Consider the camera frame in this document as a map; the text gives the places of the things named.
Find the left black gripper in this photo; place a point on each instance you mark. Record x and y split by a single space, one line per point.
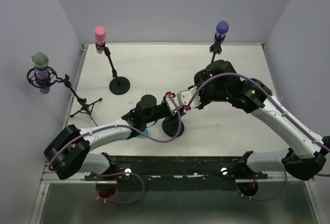
163 100

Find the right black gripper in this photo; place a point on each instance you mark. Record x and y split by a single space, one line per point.
203 102

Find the black shock-mount round-base stand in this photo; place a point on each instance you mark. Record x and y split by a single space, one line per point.
170 125

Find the teal microphone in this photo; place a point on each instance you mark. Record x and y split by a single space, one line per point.
143 134

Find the black round-base stand back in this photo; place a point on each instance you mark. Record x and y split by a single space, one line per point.
215 48

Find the dark purple microphone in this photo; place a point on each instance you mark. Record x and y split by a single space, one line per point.
221 30

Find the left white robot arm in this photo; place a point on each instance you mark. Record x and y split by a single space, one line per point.
71 151

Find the black round-base stand left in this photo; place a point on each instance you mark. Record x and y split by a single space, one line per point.
119 85

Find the pink microphone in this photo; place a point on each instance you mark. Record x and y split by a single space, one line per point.
100 37

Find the silver purple glitter microphone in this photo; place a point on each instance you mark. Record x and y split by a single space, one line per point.
40 62

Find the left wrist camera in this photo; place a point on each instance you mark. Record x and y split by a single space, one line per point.
172 102

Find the black mounting base rail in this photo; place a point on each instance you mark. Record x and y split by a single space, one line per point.
172 173

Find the aluminium extrusion rail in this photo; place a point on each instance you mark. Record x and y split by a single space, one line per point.
90 171

